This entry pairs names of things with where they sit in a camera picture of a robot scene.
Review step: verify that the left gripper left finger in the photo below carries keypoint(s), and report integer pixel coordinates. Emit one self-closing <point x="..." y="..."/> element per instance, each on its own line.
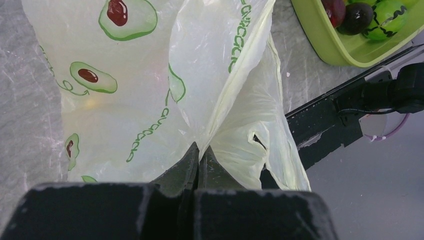
<point x="157" y="210"/>

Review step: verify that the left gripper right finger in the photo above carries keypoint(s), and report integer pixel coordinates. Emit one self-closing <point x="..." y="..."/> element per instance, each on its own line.
<point x="224" y="210"/>

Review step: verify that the light green plastic bag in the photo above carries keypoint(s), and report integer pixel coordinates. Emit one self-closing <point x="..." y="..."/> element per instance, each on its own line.
<point x="143" y="80"/>

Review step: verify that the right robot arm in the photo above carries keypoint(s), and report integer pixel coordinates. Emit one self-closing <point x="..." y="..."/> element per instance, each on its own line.
<point x="404" y="94"/>

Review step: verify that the dark red fake fruit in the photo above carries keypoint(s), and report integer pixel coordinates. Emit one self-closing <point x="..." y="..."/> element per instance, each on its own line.
<point x="335" y="10"/>

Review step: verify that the green fake pepper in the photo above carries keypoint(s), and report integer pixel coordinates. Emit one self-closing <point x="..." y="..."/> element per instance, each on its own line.
<point x="389" y="17"/>

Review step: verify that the green plastic basin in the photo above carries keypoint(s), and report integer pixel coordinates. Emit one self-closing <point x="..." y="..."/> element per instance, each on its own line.
<point x="337" y="49"/>

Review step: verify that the dark purple round fruit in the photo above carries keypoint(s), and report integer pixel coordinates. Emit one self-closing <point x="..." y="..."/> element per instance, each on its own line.
<point x="358" y="16"/>

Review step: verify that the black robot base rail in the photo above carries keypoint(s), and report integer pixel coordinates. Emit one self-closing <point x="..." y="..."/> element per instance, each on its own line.
<point x="317" y="128"/>

